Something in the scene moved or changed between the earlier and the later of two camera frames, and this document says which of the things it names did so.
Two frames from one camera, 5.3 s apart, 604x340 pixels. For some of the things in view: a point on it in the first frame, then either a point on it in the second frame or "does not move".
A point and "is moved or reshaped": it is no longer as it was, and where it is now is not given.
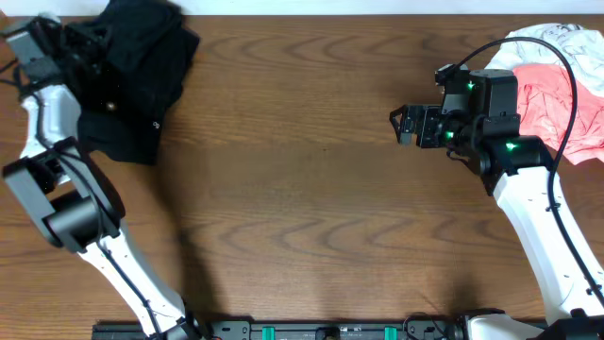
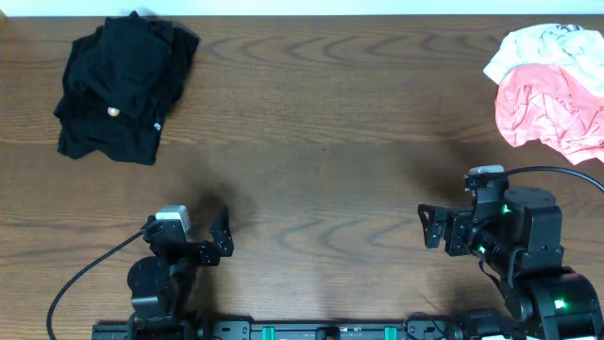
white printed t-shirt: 583,46 does not move
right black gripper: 431,115 → 462,221
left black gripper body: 82,59 → 203,256
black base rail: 312,331 does not move
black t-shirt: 151,48 is moved or reshaped
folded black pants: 121,118 does not move
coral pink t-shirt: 545,93 does not move
